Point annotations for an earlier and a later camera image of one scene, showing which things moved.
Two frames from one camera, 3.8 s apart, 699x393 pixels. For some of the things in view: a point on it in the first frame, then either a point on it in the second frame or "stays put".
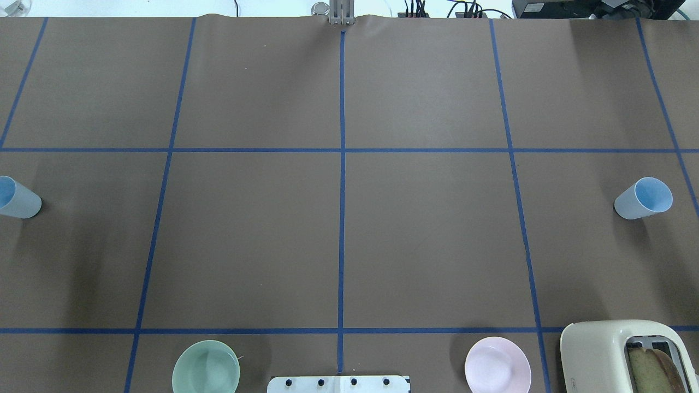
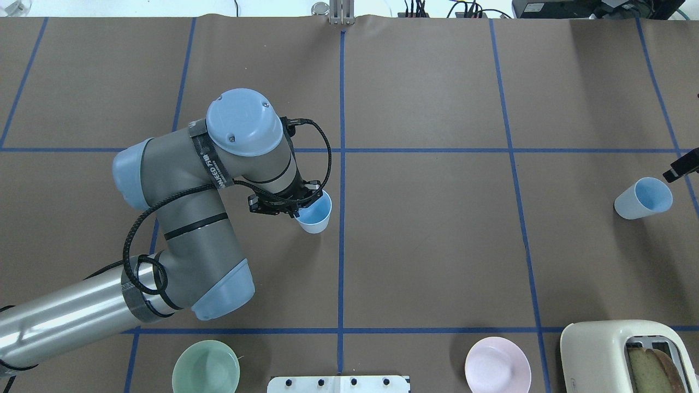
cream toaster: (594, 355) stays put
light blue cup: (17, 201) → (314, 218)
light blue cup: (647, 196) stays put
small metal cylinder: (320, 10) stays put
